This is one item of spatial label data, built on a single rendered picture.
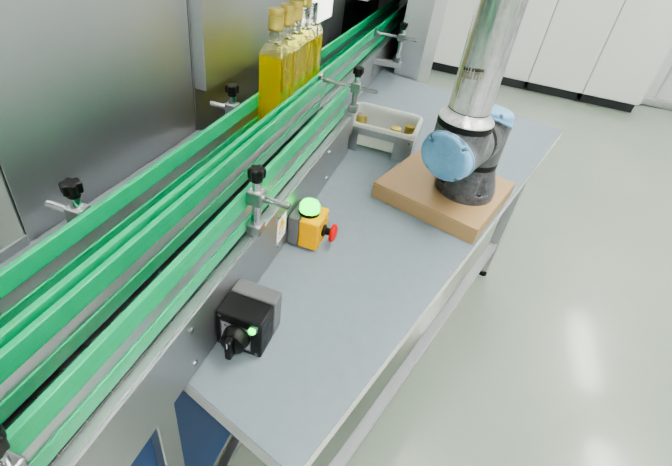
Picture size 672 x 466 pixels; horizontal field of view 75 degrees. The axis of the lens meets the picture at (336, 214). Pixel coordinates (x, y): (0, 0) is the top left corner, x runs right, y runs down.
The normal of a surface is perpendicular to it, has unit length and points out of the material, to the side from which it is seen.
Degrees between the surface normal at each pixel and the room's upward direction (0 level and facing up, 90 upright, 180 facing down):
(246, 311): 0
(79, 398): 90
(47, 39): 90
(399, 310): 0
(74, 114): 90
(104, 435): 90
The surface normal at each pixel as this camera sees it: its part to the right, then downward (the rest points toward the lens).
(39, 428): 0.94, 0.28
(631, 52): -0.31, 0.53
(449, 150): -0.65, 0.50
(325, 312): 0.12, -0.80
